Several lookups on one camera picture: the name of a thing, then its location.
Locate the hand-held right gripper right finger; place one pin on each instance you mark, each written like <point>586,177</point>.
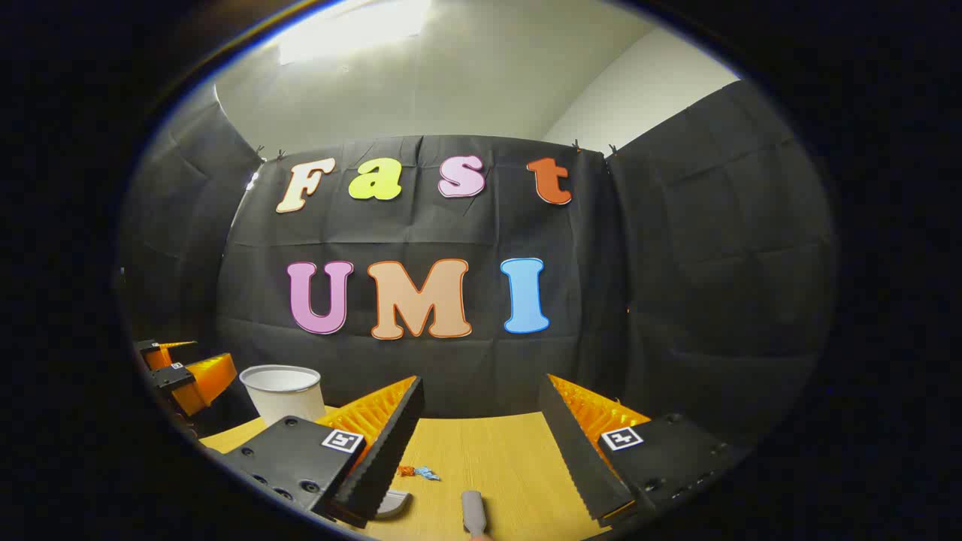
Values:
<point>575,458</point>

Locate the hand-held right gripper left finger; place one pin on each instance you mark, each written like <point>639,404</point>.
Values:
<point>383,458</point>

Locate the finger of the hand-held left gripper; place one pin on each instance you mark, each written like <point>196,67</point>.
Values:
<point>207,379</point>
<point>154,347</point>

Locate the grey dustpan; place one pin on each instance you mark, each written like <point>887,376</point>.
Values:
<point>394,503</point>

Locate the blue paper scrap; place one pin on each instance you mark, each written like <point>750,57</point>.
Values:
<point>428,474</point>

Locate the white ribbed garbage bin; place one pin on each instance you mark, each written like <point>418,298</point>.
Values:
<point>282,398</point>

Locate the small grey broom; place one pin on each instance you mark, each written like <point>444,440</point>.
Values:
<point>473,511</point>

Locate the wooden desktop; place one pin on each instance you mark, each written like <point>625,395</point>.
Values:
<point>511,451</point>

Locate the ceiling light panel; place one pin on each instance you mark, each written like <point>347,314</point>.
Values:
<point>353,30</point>

